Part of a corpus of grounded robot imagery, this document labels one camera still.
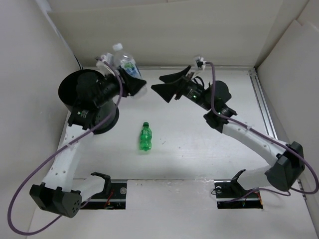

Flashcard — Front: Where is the clear bottle blue green label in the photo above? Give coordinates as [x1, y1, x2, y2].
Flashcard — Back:
[113, 43, 147, 99]

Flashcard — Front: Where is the black plastic bin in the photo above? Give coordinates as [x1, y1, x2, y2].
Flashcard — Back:
[58, 69, 119, 134]

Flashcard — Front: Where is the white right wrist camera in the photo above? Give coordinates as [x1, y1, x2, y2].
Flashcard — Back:
[194, 56, 206, 76]

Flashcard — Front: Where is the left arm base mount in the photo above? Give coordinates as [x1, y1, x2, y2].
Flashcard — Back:
[74, 172, 127, 210]

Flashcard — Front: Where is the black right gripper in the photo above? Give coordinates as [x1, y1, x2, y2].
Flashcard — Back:
[152, 65, 213, 111]

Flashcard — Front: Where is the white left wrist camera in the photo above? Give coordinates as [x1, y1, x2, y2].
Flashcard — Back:
[96, 52, 114, 74]

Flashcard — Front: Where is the green plastic soda bottle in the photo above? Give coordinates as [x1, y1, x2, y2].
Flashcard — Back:
[139, 122, 153, 151]

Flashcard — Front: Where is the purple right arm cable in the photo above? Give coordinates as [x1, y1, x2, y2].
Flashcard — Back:
[208, 61, 319, 197]

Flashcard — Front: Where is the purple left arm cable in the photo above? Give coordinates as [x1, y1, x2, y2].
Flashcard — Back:
[7, 56, 123, 236]

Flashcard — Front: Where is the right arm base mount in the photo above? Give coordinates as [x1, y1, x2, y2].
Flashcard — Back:
[211, 169, 263, 209]

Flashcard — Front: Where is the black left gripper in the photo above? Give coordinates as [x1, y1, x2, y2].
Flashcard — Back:
[95, 68, 146, 107]

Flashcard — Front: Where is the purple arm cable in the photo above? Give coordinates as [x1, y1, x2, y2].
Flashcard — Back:
[208, 61, 319, 197]
[7, 56, 123, 236]

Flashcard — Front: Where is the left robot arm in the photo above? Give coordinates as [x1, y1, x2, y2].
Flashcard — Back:
[29, 69, 147, 218]

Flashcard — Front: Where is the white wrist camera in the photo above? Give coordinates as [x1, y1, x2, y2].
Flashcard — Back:
[194, 56, 206, 76]
[96, 52, 114, 74]

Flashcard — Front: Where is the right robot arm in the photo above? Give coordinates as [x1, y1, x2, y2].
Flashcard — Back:
[151, 66, 305, 196]

